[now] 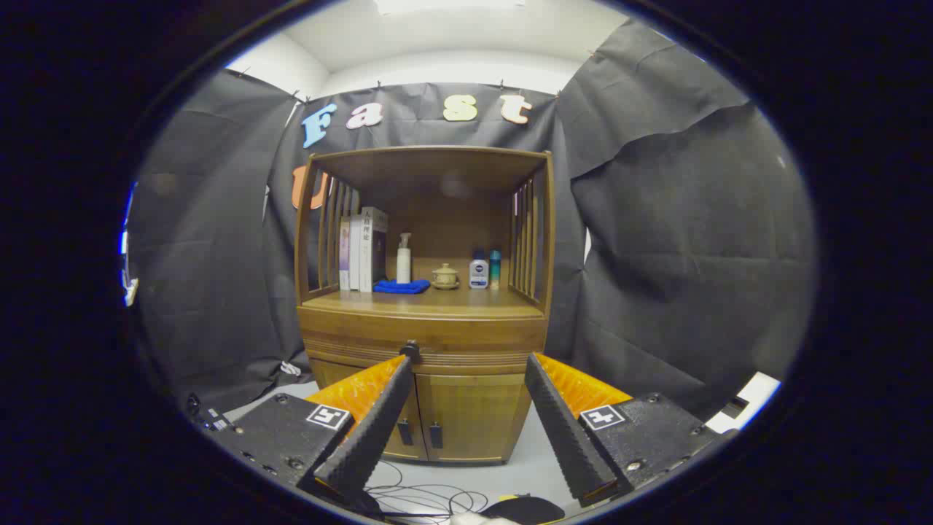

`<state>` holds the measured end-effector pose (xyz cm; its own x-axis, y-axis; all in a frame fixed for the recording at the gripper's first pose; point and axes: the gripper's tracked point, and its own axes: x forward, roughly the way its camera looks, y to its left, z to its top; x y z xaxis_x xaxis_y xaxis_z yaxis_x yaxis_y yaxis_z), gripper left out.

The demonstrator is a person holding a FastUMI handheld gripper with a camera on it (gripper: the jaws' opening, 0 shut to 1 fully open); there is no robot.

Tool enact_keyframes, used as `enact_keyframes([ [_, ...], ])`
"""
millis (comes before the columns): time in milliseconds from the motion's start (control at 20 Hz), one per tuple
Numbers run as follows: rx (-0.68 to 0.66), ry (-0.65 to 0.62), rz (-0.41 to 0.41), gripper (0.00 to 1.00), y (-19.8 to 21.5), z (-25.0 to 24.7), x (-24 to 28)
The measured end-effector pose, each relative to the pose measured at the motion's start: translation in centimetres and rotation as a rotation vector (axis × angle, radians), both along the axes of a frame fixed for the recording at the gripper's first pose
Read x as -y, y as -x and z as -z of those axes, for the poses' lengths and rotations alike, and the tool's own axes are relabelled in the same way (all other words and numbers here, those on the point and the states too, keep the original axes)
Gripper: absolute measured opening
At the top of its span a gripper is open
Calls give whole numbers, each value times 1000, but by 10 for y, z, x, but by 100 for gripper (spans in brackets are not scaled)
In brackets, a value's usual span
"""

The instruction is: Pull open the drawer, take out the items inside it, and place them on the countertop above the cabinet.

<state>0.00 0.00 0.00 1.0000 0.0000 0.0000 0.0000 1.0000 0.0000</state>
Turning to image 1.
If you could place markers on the wooden cabinet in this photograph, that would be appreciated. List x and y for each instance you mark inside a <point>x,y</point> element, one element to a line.
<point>437,175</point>

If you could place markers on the white lotion bottle blue cap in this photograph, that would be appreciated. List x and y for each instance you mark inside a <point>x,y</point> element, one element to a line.
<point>479,277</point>

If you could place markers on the teal bottle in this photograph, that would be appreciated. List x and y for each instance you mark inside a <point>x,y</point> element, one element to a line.
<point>495,268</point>

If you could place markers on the black drawer knob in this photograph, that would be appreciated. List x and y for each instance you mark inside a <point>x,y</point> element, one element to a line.
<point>410,351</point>

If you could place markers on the lavender book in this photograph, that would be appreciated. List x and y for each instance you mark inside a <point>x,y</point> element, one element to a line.
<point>344,255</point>

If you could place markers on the white crumpled object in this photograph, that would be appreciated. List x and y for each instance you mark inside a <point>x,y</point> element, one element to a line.
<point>470,519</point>

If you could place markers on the beige lidded teacup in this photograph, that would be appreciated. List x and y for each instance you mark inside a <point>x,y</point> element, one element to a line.
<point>444,278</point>

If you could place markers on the wooden cabinet door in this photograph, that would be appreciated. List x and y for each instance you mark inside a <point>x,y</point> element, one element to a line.
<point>412,430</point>
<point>474,419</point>

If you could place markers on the thin white book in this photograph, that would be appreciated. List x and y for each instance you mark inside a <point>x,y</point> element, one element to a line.
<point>355,255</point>

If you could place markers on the black electronic device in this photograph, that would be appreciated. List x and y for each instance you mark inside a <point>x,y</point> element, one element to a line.
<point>208,417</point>

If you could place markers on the white board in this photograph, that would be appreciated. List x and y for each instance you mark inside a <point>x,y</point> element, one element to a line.
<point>751,397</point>

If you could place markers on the white and dark book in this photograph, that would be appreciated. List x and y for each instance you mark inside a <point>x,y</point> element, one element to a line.
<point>368,251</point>

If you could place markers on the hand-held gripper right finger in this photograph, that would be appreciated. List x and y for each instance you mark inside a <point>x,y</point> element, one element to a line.
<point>561,430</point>

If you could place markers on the blue cloth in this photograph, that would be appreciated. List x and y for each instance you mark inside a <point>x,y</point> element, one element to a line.
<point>401,287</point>

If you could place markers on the white spray bottle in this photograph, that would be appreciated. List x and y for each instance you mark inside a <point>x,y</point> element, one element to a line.
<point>403,266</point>

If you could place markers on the wooden drawer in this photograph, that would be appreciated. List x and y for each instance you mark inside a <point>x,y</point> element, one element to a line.
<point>466,343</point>

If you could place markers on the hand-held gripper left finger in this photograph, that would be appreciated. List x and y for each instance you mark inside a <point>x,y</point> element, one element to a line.
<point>379,430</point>

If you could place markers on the wooden countertop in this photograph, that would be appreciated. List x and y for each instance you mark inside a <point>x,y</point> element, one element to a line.
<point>452,300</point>

